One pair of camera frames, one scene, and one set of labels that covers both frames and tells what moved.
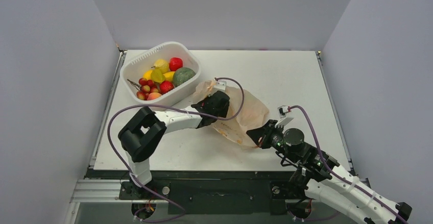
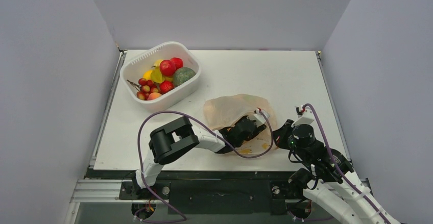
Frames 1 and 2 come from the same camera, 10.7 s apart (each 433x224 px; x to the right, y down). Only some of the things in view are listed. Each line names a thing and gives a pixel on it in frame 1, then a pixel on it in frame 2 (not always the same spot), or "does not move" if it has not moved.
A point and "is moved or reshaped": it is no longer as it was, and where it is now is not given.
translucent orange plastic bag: [245, 110] is moved or reshaped
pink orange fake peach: [153, 95] does not move
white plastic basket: [133, 69] does not move
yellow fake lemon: [147, 74] does not move
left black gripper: [204, 100] → [257, 129]
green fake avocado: [182, 75] does not move
